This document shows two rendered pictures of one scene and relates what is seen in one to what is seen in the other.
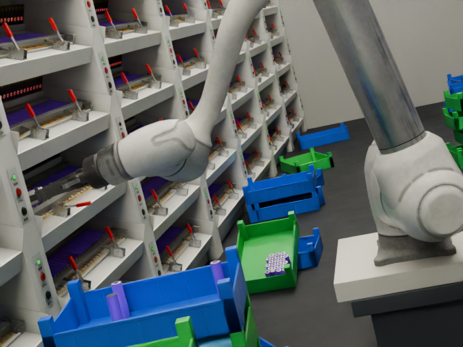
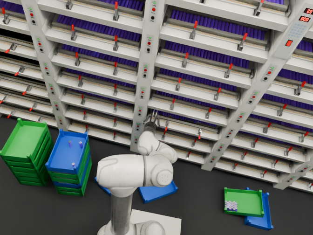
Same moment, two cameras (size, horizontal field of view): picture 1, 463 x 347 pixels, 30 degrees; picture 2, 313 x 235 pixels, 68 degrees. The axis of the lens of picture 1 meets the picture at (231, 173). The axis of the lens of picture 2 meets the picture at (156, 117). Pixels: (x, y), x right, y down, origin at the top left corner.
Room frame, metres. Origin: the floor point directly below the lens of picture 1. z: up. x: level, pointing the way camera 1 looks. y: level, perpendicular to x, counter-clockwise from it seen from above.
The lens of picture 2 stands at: (1.72, -0.72, 1.91)
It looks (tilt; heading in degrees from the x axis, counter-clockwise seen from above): 49 degrees down; 78
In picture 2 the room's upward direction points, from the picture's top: 13 degrees clockwise
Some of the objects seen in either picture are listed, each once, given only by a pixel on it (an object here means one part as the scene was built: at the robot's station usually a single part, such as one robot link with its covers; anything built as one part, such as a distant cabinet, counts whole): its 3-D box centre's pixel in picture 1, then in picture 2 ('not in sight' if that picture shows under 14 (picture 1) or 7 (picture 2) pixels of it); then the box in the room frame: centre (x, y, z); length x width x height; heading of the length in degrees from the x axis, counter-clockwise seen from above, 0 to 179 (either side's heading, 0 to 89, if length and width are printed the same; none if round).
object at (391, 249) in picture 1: (413, 235); not in sight; (1.95, -0.38, 0.27); 0.22 x 0.18 x 0.06; 165
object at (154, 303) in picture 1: (149, 303); (68, 150); (1.34, 0.18, 0.44); 0.30 x 0.20 x 0.08; 84
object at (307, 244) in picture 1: (275, 253); (257, 208); (2.90, -0.08, 0.04); 0.30 x 0.20 x 0.08; 76
